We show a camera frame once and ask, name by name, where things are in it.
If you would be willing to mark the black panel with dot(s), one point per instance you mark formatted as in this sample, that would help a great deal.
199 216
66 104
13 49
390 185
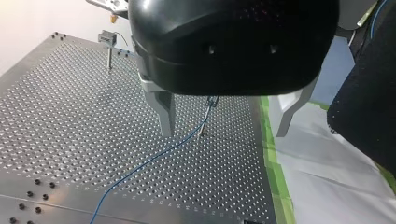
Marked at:
367 102

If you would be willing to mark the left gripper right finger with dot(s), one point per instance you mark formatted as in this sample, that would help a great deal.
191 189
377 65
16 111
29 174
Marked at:
294 107

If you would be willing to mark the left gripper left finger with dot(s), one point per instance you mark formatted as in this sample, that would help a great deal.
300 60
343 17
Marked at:
165 112

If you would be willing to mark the metal post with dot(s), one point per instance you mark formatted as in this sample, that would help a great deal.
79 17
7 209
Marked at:
203 126

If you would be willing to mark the connector holder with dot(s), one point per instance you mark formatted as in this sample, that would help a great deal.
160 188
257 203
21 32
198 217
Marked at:
107 38

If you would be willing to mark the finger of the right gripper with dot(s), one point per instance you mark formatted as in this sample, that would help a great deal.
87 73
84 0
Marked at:
114 18

